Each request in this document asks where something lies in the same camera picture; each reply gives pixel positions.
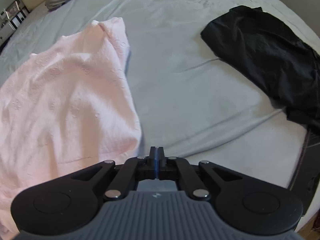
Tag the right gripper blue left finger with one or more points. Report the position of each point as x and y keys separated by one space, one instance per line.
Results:
x=131 y=173

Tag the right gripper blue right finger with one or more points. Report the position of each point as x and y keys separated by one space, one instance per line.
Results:
x=183 y=174

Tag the pink embossed garment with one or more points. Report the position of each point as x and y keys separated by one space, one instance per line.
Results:
x=65 y=109

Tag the grey bed sheet mattress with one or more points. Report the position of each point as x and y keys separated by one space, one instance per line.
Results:
x=189 y=102

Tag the small black garment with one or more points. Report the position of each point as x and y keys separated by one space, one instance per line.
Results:
x=267 y=52

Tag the white left nightstand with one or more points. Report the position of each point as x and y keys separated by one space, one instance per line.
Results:
x=9 y=27

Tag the framed photo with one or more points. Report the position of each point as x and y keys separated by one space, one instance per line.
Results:
x=12 y=9

